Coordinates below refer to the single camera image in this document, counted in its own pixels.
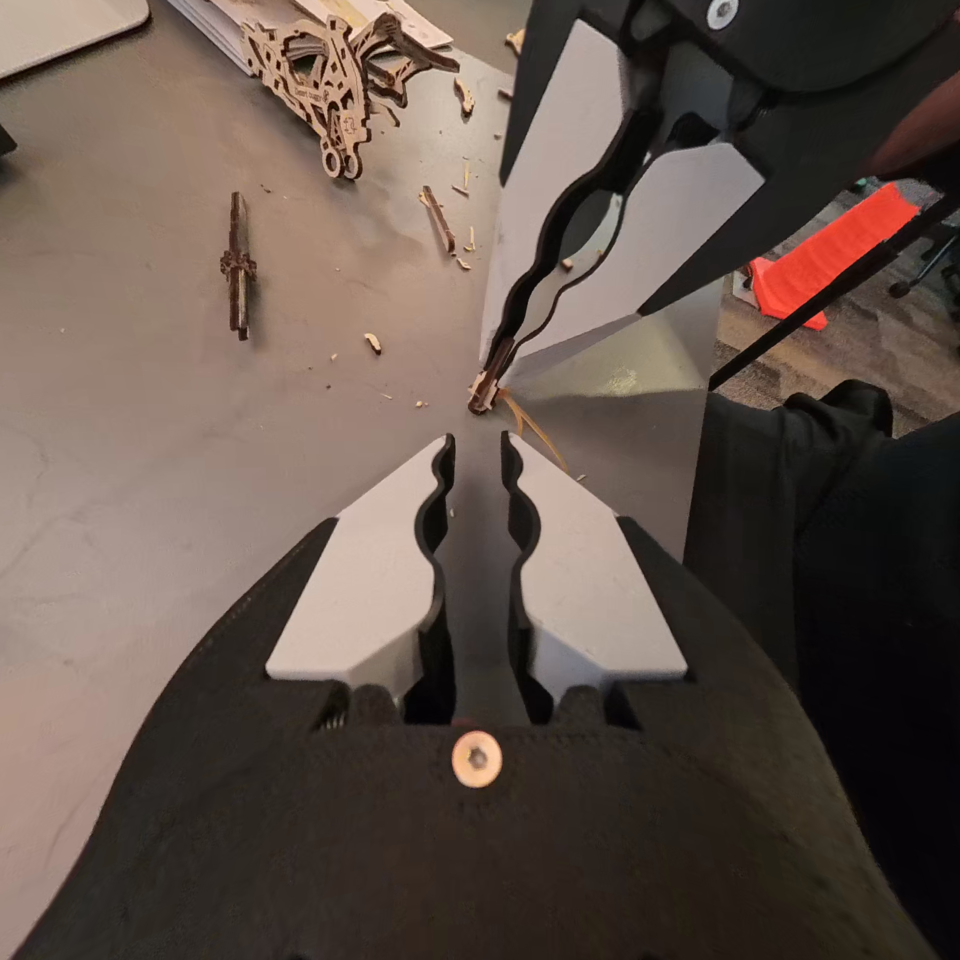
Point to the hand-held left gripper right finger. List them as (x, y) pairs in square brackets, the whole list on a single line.
[(600, 600)]

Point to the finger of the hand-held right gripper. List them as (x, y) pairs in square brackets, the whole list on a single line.
[(562, 112), (682, 202)]

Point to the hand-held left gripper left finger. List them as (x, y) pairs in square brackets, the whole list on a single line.
[(352, 592)]

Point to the tan rubber band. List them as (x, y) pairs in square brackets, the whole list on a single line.
[(540, 435)]

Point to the wooden cross-shaped part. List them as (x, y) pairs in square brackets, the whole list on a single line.
[(487, 382)]

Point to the person's right forearm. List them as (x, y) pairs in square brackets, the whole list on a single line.
[(922, 135)]

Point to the wooden buggy model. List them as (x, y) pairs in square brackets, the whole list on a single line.
[(322, 82)]

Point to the long notched wooden part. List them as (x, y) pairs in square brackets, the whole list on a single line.
[(464, 96)]

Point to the long wooden sliver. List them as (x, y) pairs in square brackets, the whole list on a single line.
[(463, 180)]

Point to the orange cone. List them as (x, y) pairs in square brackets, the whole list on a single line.
[(825, 255)]

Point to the short wooden sliver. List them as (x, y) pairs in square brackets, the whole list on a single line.
[(470, 240)]

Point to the dark wooden shaft strip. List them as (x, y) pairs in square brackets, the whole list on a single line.
[(439, 221)]

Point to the black metal pole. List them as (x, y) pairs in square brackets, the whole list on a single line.
[(825, 300)]

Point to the short wooden peg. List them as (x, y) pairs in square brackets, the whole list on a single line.
[(373, 343)]

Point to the open instruction booklet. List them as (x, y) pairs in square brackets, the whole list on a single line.
[(225, 30)]

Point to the dark wooden gear axle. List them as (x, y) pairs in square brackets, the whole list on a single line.
[(240, 262)]

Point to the white mat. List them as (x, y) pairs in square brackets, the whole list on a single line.
[(60, 30)]

